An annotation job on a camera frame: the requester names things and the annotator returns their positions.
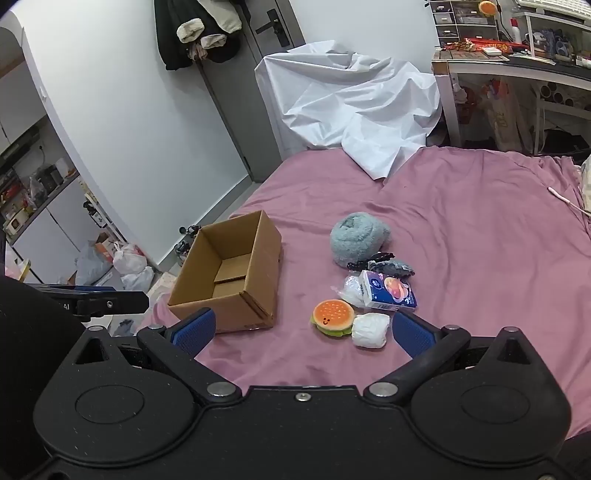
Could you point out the white cabinet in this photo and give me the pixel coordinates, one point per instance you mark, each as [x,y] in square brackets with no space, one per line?
[51,230]

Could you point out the black lace fluffy cloth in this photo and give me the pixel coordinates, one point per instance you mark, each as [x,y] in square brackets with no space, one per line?
[388,266]

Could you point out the black hanging coat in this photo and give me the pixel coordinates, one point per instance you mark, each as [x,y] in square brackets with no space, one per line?
[168,37]

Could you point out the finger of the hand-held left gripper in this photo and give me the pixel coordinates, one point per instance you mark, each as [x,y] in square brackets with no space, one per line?
[124,302]

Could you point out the brown cardboard box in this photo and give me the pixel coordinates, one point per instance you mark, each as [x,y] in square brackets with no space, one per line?
[258,258]

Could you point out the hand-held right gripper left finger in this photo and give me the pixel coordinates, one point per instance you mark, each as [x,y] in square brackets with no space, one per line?
[194,330]

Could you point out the white desk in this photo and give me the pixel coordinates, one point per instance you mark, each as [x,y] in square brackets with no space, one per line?
[485,67]

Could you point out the black white shoes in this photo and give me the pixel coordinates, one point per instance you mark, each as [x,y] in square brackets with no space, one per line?
[187,242]

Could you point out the burger squishy toy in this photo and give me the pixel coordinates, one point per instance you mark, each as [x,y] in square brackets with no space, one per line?
[333,316]

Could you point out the white red plastic bag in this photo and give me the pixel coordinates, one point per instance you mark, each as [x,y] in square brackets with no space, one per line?
[129,261]

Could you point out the grey door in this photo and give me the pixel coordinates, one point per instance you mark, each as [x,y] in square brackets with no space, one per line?
[240,115]

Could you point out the orange plush toy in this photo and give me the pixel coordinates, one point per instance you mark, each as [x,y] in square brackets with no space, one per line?
[487,8]

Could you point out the clear storage box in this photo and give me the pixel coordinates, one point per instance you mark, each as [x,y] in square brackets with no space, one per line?
[554,37]

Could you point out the grey plastic bag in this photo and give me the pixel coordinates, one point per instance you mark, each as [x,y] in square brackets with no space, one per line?
[92,265]

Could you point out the brown paper bag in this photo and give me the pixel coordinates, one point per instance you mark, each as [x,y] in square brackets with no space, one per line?
[508,115]

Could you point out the white bottle red cap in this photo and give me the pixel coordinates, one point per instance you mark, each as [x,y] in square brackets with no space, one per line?
[515,33]

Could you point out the white soft packet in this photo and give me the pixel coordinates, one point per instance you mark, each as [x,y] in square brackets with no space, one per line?
[371,330]

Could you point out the beige hanging garment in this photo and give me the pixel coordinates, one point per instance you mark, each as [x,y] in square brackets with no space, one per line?
[224,16]

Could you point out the clear bag of white cotton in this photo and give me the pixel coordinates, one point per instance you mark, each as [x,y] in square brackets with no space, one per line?
[351,290]

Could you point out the grey drawer organizer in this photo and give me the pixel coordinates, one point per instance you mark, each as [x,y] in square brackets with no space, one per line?
[461,23]

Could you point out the white crumpled sheet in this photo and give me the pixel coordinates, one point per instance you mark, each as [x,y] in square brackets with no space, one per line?
[351,101]

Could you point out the cardboard tubes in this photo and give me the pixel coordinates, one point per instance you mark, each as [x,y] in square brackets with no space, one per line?
[556,94]

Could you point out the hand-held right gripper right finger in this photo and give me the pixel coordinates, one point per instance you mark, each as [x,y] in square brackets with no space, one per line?
[413,334]

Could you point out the pink bed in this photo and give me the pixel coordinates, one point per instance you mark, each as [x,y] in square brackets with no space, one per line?
[461,230]

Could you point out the red packets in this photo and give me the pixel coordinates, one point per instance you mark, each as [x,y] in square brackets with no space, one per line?
[475,45]

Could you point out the blue-grey fluffy bundle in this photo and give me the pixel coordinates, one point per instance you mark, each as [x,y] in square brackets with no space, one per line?
[360,237]

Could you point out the blue white tissue pack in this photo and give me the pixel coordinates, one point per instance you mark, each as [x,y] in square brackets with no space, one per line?
[390,290]

